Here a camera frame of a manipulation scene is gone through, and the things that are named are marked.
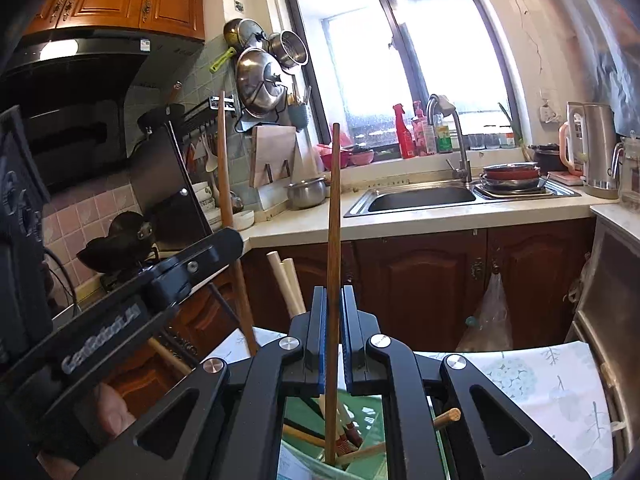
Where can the white kitchen countertop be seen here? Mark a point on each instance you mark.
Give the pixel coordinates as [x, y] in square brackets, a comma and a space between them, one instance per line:
[400, 225]

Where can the large steel pot lid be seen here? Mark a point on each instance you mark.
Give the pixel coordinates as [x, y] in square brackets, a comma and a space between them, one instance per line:
[260, 85]

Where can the black cooking pot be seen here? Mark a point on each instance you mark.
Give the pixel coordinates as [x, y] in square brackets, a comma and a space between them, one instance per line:
[547, 160]

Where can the clear plastic bag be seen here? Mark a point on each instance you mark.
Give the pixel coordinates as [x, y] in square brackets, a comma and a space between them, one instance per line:
[492, 310]

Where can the green dish soap bottle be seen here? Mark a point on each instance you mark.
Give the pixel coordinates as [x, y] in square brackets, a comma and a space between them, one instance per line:
[444, 140]

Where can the small steel pot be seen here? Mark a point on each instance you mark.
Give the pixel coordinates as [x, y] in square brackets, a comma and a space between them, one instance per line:
[305, 195]

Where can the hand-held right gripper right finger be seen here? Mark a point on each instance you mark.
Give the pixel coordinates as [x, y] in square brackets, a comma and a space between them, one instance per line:
[346, 340]

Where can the black splash guard panel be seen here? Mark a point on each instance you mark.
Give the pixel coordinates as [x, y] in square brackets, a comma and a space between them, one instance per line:
[165, 195]

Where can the black range hood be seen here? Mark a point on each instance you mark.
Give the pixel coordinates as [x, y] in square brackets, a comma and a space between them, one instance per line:
[75, 110]

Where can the red spray bottle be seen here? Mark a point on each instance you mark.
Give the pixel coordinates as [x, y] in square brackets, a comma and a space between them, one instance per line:
[405, 140]

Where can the mint green utensil holder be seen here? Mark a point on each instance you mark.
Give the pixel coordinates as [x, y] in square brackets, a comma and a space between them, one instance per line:
[367, 425]

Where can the green hanging utensil cup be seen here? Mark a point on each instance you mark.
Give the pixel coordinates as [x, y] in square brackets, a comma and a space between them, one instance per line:
[300, 115]

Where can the glass pitcher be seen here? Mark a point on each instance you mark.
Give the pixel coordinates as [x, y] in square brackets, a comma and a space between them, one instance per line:
[630, 175]

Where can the white rice paddle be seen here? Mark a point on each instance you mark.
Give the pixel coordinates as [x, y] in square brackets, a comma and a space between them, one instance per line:
[210, 160]

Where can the black wok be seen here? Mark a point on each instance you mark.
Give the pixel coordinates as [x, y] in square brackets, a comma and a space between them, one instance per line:
[120, 245]

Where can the pink soap bottle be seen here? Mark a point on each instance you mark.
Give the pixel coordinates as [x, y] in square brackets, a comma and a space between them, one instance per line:
[425, 135]

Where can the white bowl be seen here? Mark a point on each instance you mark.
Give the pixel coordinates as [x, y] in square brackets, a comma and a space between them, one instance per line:
[244, 220]

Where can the steel colander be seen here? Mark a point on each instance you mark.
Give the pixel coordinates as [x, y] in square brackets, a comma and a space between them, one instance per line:
[290, 50]

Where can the dark brown wooden chopstick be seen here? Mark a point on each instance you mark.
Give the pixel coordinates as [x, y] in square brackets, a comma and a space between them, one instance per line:
[334, 210]

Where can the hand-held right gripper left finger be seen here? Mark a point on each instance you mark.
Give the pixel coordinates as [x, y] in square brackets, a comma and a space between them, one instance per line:
[321, 340]

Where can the steel kitchen faucet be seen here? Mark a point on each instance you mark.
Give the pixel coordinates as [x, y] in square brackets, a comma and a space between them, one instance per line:
[462, 150]

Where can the person's left hand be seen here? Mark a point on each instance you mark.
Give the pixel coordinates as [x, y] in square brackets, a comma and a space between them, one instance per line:
[115, 410]

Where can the black wall rack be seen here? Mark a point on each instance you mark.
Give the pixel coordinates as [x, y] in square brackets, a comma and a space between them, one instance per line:
[200, 112]

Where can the red plastic basket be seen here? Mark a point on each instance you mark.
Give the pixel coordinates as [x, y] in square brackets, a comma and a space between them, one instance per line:
[322, 152]

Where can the pink basin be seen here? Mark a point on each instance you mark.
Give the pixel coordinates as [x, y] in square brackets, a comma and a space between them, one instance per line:
[361, 158]

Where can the wooden cutting board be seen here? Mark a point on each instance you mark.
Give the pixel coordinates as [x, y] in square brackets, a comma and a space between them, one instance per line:
[275, 155]

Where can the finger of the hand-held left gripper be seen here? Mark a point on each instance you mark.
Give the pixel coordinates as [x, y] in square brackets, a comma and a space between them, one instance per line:
[210, 255]

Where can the leaf print teal tablecloth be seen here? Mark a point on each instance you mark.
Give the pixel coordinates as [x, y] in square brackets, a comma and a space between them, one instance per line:
[550, 385]

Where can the clear plastic wall sheet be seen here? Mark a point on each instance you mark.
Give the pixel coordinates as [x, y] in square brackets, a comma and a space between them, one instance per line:
[600, 35]

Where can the grey metal appliance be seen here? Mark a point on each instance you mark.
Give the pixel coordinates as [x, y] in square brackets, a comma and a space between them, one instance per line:
[610, 285]

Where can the kitchen window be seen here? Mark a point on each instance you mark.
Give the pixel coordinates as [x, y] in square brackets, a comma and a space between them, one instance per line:
[350, 60]

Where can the steel electric kettle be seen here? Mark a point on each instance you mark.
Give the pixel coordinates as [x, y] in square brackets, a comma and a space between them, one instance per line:
[597, 150]

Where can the stainless steel sink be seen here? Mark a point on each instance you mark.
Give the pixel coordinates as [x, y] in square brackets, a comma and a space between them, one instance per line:
[415, 200]

